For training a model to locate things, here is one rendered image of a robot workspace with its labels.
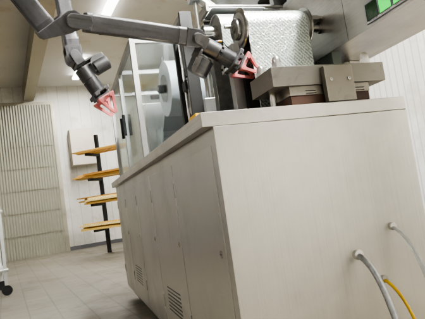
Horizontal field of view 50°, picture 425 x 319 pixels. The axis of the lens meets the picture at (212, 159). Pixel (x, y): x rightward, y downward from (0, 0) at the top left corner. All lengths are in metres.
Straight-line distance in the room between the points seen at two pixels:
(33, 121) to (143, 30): 8.85
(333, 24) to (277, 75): 0.44
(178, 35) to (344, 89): 0.54
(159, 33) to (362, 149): 0.70
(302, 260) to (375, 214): 0.27
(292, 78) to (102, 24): 0.58
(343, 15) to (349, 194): 0.66
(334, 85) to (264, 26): 0.36
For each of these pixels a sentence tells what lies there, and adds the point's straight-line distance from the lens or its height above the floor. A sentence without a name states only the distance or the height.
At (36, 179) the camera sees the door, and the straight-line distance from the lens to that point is 10.02.
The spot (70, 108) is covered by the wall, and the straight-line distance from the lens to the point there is 10.40.
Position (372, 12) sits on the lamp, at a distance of 1.57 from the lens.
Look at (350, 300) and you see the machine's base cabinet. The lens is 1.36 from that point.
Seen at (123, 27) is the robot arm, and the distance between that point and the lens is 1.42.
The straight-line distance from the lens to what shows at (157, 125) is 2.50.
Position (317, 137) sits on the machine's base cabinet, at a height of 0.80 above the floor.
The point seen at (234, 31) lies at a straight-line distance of 1.66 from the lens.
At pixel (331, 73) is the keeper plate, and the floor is 0.99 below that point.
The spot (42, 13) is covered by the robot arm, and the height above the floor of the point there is 1.23.
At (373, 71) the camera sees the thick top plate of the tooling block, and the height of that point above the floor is 1.00.
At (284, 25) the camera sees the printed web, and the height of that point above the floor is 1.24.
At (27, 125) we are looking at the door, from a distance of 10.18.
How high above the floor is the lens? 0.68
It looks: 5 degrees up
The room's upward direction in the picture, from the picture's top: 8 degrees counter-clockwise
